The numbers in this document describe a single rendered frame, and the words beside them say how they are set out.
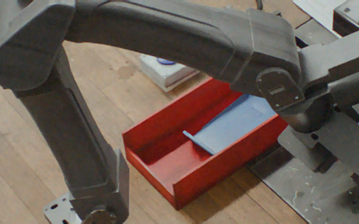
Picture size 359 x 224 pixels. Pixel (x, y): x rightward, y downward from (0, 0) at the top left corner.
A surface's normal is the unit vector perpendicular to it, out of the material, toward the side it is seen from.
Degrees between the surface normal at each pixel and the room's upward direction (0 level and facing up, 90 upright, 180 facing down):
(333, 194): 0
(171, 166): 0
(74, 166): 85
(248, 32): 27
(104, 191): 89
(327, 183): 0
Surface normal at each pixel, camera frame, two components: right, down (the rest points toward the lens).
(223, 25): 0.37, -0.63
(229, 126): -0.08, -0.67
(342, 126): -0.46, -0.33
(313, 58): -0.49, -0.58
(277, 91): 0.03, 0.74
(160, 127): 0.61, 0.55
